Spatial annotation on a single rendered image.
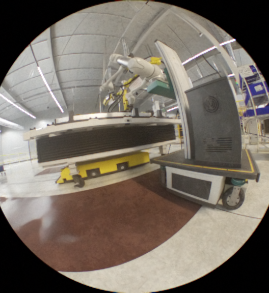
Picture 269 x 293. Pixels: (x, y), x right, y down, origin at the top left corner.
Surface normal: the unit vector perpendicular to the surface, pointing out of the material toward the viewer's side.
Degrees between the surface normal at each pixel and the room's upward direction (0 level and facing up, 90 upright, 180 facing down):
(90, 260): 0
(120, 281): 0
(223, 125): 90
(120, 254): 0
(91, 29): 176
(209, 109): 90
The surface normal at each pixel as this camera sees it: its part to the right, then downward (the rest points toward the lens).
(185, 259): -0.14, -0.99
